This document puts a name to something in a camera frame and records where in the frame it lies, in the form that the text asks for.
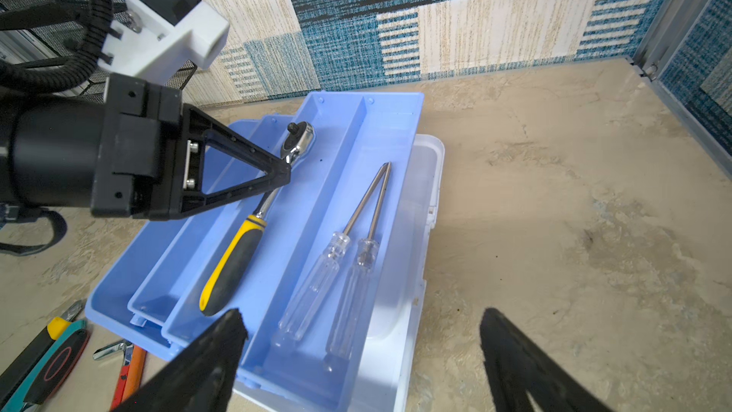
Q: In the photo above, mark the black yellow utility knife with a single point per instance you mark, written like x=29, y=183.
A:
x=22, y=365

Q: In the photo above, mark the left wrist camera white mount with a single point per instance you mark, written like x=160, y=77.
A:
x=163, y=36

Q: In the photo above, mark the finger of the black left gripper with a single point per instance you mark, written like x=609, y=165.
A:
x=201, y=133

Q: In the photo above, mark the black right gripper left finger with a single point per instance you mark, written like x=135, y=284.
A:
x=201, y=377

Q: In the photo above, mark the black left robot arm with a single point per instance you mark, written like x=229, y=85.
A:
x=49, y=152

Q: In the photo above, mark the teal utility knife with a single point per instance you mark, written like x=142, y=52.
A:
x=17, y=400

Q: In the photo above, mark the red black handle ratchet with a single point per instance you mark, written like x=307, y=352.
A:
x=53, y=373

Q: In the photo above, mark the yellow black handle ratchet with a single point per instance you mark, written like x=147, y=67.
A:
x=223, y=283

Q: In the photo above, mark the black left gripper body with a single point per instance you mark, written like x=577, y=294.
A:
x=142, y=153

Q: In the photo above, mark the red hex key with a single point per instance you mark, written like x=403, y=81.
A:
x=125, y=348

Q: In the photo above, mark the white and blue toolbox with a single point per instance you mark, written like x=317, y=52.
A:
x=150, y=296

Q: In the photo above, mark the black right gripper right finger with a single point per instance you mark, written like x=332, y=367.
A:
x=522, y=377

